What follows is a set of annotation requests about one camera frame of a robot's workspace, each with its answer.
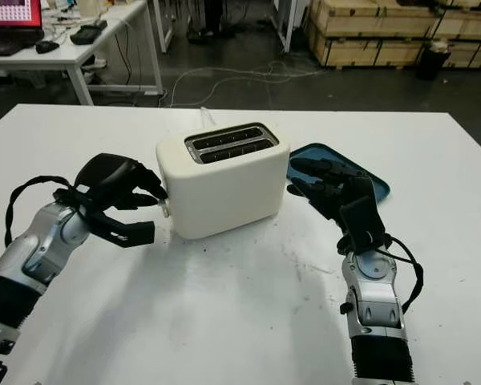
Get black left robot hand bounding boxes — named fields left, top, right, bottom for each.
left=72, top=152, right=170, bottom=217

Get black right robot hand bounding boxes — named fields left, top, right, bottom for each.
left=286, top=157, right=380, bottom=233

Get blue plastic tray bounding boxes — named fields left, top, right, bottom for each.
left=286, top=142, right=390, bottom=208

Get white two-slot toaster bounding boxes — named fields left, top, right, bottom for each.
left=156, top=121, right=292, bottom=241

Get white office desk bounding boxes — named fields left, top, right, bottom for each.
left=0, top=0, right=164, bottom=107

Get black computer mouse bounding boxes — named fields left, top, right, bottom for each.
left=34, top=39, right=61, bottom=55

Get black handheld controller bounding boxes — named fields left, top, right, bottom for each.
left=70, top=18, right=108, bottom=46

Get black trash bin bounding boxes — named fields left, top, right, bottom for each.
left=415, top=38, right=454, bottom=82

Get laptop with red screen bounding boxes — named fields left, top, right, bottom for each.
left=0, top=0, right=46, bottom=57

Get standing person dark legs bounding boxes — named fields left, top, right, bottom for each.
left=187, top=0, right=226, bottom=42

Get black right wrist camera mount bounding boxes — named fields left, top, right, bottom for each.
left=338, top=197, right=387, bottom=254

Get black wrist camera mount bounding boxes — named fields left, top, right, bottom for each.
left=338, top=197, right=387, bottom=254
left=86, top=206, right=157, bottom=249

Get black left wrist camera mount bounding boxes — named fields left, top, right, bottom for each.
left=86, top=206, right=157, bottom=249

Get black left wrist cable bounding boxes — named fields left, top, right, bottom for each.
left=3, top=174, right=90, bottom=246

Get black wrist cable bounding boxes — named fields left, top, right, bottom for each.
left=3, top=174, right=90, bottom=246
left=378, top=235, right=425, bottom=314

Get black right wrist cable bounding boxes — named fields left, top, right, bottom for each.
left=378, top=235, right=425, bottom=314

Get black hanging desk cable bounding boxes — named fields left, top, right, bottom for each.
left=114, top=30, right=135, bottom=87

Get white cable on floor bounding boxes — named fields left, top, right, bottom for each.
left=160, top=59, right=326, bottom=107

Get white table frame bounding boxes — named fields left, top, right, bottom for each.
left=270, top=0, right=302, bottom=54
left=148, top=0, right=176, bottom=54

